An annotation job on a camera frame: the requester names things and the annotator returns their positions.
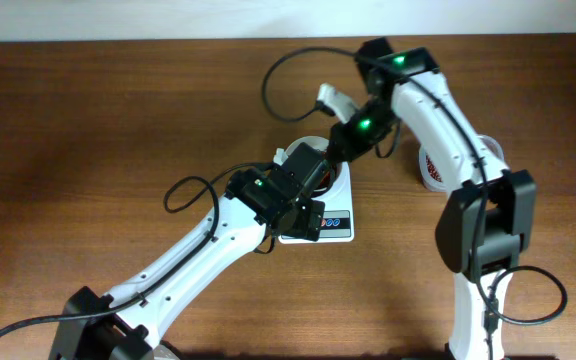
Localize red beans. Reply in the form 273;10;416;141
426;156;442;183

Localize orange measuring scoop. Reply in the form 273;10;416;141
317;171;331;190

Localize clear plastic food container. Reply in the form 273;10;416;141
418;134;505;192

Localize white digital kitchen scale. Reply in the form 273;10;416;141
273;143;354;244

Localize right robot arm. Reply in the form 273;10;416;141
316;38;537;359

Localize white round bowl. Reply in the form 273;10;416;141
280;136;340;194

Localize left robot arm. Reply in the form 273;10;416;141
50;144;333;359

